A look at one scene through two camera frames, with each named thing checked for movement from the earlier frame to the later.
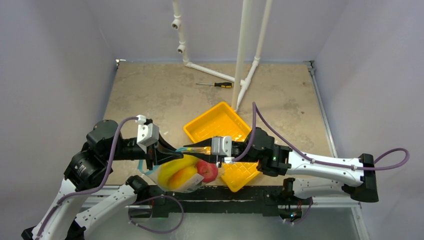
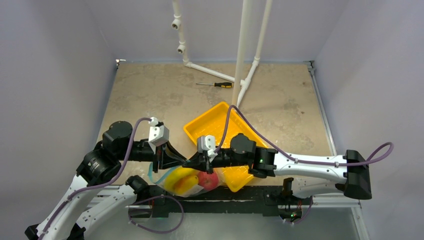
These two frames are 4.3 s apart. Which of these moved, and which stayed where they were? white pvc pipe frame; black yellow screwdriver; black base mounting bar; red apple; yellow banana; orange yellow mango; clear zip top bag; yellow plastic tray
Moved: orange yellow mango; red apple; clear zip top bag; yellow banana
Stayed: black yellow screwdriver; black base mounting bar; white pvc pipe frame; yellow plastic tray
